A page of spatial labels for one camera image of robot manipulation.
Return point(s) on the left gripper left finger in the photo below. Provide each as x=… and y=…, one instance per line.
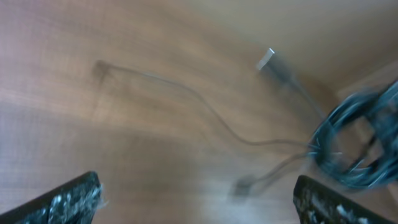
x=75, y=201

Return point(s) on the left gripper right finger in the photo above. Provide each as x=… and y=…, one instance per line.
x=315, y=203

